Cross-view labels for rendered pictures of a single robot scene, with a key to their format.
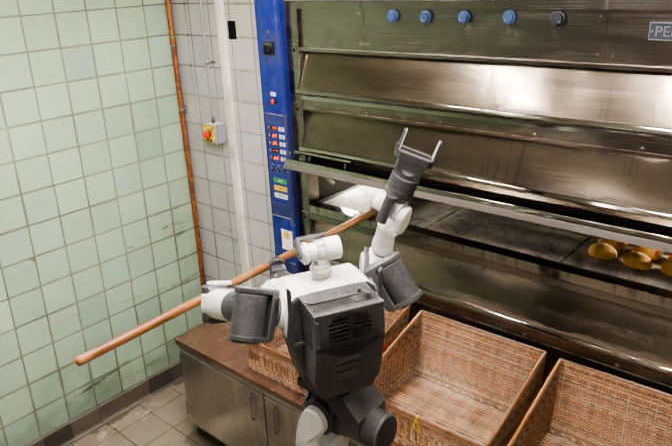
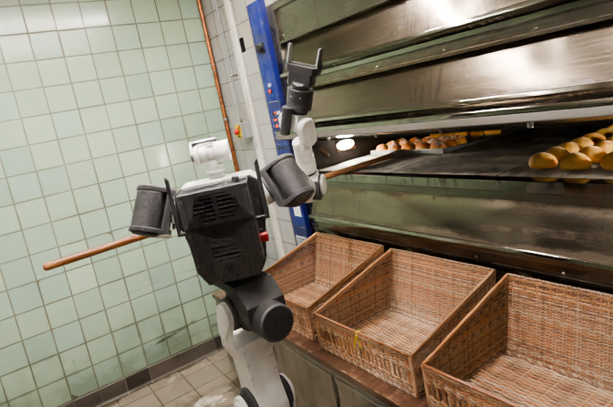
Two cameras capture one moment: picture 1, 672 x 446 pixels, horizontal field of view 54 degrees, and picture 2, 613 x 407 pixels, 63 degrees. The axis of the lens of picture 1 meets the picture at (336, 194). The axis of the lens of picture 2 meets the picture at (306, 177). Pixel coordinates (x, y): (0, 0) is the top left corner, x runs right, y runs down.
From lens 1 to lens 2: 97 cm
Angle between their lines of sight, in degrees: 19
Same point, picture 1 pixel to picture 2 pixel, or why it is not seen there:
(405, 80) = (347, 39)
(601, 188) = (507, 82)
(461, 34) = not seen: outside the picture
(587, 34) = not seen: outside the picture
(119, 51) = (171, 77)
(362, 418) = (253, 307)
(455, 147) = (390, 86)
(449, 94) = (376, 37)
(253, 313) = (145, 205)
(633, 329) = (570, 228)
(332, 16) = (295, 6)
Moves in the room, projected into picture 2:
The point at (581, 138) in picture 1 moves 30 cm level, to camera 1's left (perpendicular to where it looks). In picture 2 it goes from (482, 38) to (390, 57)
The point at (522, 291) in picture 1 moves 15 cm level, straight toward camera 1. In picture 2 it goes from (466, 212) to (455, 224)
